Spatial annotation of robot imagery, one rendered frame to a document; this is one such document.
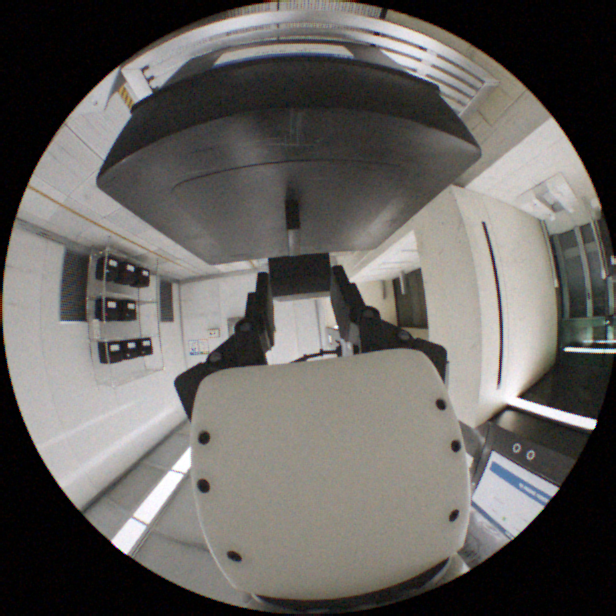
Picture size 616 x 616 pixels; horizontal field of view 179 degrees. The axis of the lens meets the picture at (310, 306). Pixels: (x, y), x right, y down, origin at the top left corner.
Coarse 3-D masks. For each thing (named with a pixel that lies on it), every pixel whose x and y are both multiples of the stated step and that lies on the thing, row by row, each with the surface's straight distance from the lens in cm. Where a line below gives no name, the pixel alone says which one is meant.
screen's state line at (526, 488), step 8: (496, 464) 60; (496, 472) 60; (504, 472) 59; (504, 480) 60; (512, 480) 58; (520, 480) 57; (520, 488) 58; (528, 488) 56; (536, 488) 55; (528, 496) 57; (536, 496) 56; (544, 496) 55; (544, 504) 57
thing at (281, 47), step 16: (224, 48) 36; (240, 48) 33; (256, 48) 30; (272, 48) 29; (288, 48) 28; (304, 48) 28; (320, 48) 28; (336, 48) 29; (352, 48) 32; (368, 48) 35; (192, 64) 32; (208, 64) 28; (224, 64) 25; (384, 64) 27; (176, 80) 27
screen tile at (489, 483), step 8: (488, 480) 64; (496, 480) 62; (480, 488) 67; (488, 488) 65; (496, 488) 63; (504, 488) 61; (488, 496) 66; (504, 496) 62; (488, 504) 67; (496, 504) 65; (504, 504) 63; (496, 512) 67
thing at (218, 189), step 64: (256, 64) 20; (320, 64) 20; (128, 128) 20; (192, 128) 13; (256, 128) 13; (320, 128) 13; (384, 128) 14; (448, 128) 17; (128, 192) 19; (192, 192) 18; (256, 192) 18; (320, 192) 19; (384, 192) 21; (256, 256) 35
